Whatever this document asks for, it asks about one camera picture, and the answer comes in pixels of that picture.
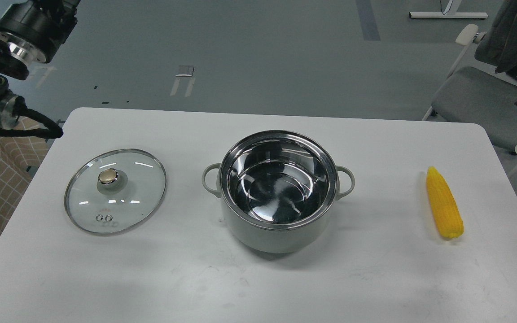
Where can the yellow corn cob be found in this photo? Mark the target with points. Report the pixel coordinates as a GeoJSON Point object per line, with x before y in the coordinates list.
{"type": "Point", "coordinates": [446, 215]}

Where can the glass pot lid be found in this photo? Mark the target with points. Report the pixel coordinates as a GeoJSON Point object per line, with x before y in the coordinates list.
{"type": "Point", "coordinates": [115, 192]}

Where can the white desk leg base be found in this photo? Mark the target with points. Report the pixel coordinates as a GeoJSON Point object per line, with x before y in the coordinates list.
{"type": "Point", "coordinates": [450, 11]}

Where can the grey office chair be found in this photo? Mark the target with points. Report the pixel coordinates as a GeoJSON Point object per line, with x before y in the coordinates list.
{"type": "Point", "coordinates": [481, 86]}

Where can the grey pot with steel interior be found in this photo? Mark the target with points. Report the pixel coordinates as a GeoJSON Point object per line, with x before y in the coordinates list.
{"type": "Point", "coordinates": [277, 189]}

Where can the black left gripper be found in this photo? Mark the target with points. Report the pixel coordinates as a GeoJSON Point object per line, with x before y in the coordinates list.
{"type": "Point", "coordinates": [45, 24]}

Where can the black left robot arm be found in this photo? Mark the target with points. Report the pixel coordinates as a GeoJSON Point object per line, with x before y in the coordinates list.
{"type": "Point", "coordinates": [16, 119]}

